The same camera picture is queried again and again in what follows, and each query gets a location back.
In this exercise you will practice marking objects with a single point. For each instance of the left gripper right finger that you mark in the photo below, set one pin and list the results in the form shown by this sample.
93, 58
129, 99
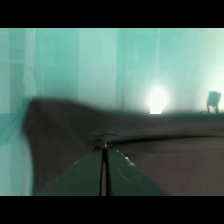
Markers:
130, 178

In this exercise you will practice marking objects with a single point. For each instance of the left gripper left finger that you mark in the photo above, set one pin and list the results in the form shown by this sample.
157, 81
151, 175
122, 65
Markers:
83, 176

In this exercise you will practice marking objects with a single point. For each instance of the brown garment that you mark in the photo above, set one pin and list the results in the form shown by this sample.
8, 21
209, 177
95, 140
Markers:
66, 133

